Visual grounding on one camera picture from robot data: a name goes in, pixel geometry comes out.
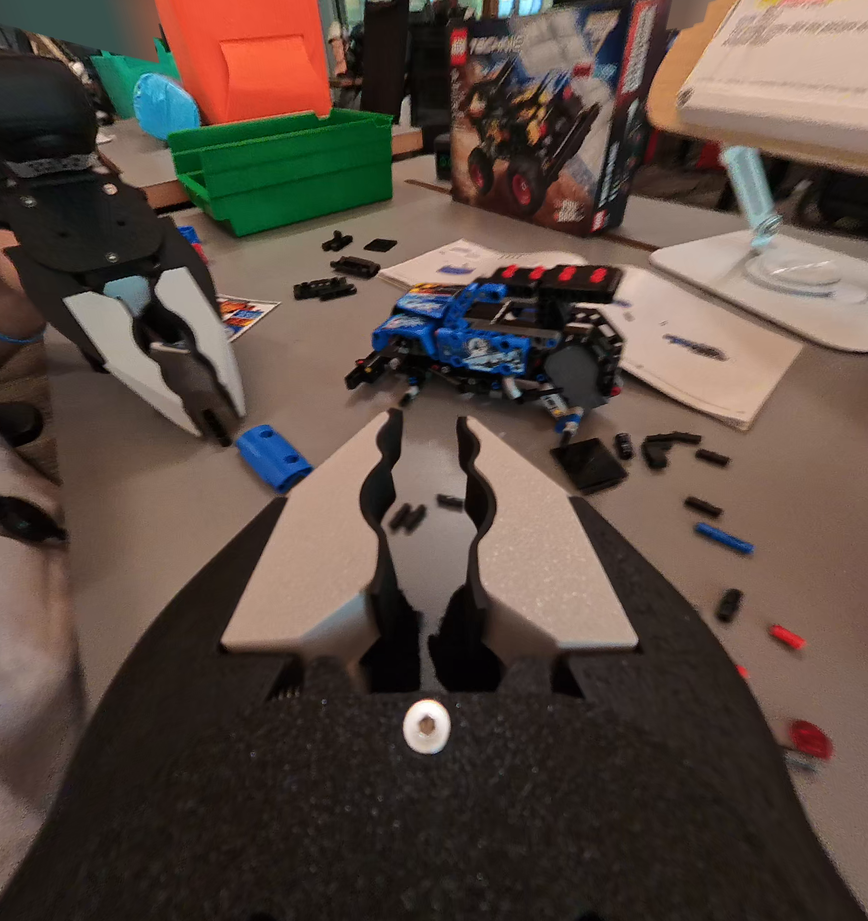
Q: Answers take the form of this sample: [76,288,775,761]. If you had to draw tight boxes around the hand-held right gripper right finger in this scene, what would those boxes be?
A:
[428,415,640,694]

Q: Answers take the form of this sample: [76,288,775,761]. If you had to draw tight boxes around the white book stand wooden board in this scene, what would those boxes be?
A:
[648,0,868,354]

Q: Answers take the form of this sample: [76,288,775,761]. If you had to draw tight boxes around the green tote basket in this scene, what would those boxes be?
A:
[92,39,183,119]

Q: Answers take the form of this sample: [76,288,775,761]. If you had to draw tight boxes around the red round lego dish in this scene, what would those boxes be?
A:
[788,720,834,761]

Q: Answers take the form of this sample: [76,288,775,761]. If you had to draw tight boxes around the lego instruction booklet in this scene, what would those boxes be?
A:
[378,239,804,431]

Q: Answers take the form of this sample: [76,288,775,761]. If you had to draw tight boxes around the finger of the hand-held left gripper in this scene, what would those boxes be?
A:
[63,288,206,440]
[144,268,249,449]

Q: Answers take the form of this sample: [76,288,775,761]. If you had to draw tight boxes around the white paper sheets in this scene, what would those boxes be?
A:
[677,0,868,155]

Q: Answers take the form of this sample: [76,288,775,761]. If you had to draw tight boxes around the light blue wrapped bundle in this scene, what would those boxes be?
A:
[133,72,201,141]

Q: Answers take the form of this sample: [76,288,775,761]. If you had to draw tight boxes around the scatter of black lego pins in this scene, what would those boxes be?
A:
[387,430,746,623]

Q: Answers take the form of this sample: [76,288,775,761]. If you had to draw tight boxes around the blue lego axle pin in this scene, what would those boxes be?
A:
[695,523,755,555]

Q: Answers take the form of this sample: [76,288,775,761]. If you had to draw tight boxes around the black smooth lego plate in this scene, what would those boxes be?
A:
[551,439,629,495]

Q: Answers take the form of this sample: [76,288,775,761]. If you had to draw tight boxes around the blue curved lego panel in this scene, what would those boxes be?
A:
[234,425,314,495]

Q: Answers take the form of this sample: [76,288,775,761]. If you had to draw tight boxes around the lego set cardboard box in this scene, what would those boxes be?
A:
[448,0,668,237]

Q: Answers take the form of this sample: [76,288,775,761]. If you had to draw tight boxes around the green plastic bin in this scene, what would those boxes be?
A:
[167,109,395,238]

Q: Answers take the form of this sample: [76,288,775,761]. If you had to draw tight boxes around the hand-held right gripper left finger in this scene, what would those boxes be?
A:
[220,409,425,694]

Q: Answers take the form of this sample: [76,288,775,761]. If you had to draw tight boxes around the colourful sticker sheet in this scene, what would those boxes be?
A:
[216,295,282,342]

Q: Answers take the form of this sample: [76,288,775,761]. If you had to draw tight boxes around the orange plastic bin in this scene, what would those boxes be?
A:
[153,0,333,125]

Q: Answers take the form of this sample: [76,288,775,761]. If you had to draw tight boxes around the blue black lego truck model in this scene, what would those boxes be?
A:
[344,264,625,441]

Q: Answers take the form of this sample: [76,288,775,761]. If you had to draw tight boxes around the black strap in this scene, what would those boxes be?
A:
[0,485,68,544]

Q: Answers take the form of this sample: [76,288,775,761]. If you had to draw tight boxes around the black lego beam assembly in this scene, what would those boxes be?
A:
[293,277,357,302]

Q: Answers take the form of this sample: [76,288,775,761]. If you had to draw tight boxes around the black office chair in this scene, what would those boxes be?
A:
[0,399,46,449]

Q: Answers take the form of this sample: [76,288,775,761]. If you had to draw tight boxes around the person's left forearm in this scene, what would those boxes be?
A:
[0,334,49,395]

